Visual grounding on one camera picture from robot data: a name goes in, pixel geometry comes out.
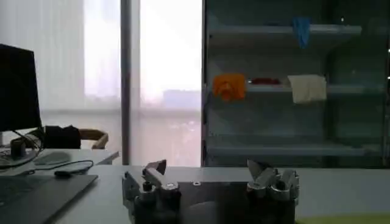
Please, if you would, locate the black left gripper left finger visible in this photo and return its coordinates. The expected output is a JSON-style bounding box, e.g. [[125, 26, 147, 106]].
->
[[140, 159, 183, 198]]

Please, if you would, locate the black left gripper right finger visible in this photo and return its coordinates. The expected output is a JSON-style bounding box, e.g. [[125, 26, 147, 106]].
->
[[246, 158, 300, 202]]

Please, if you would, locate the brown wooden chair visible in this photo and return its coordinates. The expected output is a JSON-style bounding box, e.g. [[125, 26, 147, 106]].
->
[[78, 128, 110, 150]]

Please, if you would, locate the grey metal shelf rack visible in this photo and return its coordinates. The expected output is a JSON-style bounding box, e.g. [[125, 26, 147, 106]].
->
[[200, 0, 390, 169]]

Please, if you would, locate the grey window pillar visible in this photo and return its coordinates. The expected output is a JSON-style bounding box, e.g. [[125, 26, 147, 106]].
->
[[119, 0, 141, 166]]

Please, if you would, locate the dark grey laptop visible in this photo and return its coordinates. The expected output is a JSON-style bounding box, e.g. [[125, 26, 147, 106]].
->
[[0, 173, 99, 224]]

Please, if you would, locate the black power adapter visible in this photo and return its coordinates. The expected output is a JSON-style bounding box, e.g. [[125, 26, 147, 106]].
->
[[10, 138, 27, 158]]

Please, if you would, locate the black monitor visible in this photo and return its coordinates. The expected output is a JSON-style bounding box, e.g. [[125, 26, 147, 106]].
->
[[0, 43, 43, 133]]

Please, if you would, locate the black dongle with cable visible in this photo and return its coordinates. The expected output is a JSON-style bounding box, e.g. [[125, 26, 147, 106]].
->
[[29, 159, 94, 178]]

